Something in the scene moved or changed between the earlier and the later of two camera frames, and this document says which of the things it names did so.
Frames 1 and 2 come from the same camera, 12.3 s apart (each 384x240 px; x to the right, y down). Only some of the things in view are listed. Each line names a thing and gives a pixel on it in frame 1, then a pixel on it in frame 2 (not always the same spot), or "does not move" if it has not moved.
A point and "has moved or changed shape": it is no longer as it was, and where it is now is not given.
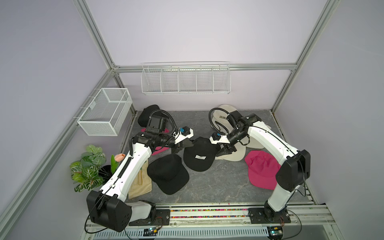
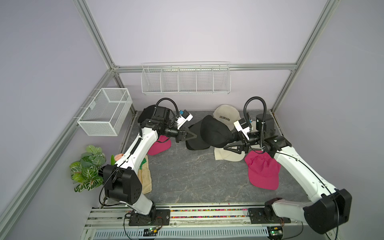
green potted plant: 90,172 does not move
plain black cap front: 169,173 → 214,133
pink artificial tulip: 114,161 does not move
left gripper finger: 187,143 → 188,135
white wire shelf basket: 186,78 does not move
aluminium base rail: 307,222 does not move
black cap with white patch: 200,155 has moved or changed shape
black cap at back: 143,118 does not move
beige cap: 143,184 does not move
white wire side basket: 105,114 does not move
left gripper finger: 175,149 → 181,137
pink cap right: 263,168 does not move
